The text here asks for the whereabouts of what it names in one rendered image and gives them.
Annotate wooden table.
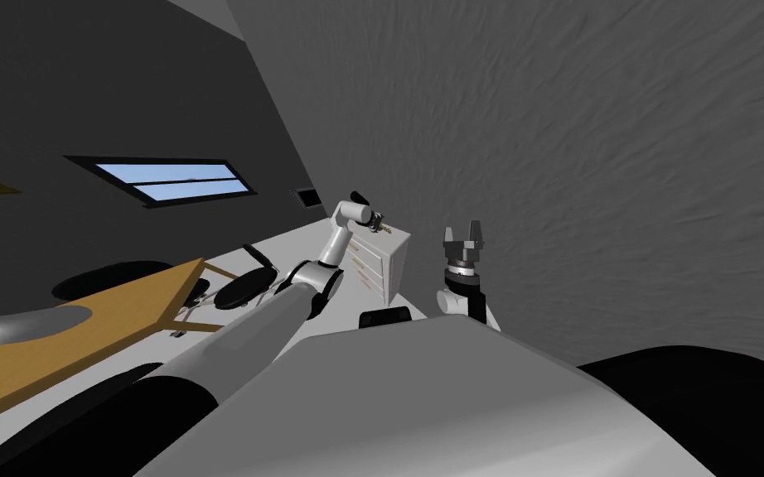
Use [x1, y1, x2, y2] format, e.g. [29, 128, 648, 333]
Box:
[0, 258, 241, 436]

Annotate small dark wall picture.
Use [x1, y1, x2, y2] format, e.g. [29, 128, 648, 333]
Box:
[291, 188, 324, 213]

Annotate grey bowl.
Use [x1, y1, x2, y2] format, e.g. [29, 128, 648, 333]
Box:
[0, 304, 94, 349]

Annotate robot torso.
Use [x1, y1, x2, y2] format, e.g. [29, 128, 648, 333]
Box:
[131, 305, 716, 477]

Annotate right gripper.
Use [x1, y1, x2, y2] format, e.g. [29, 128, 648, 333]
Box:
[442, 220, 486, 271]

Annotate window with black frame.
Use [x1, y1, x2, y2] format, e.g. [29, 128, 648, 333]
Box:
[63, 155, 259, 210]

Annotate white chest of drawers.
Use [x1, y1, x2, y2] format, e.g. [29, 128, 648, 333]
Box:
[344, 224, 413, 307]

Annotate black round chair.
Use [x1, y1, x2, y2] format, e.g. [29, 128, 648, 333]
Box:
[212, 244, 278, 312]

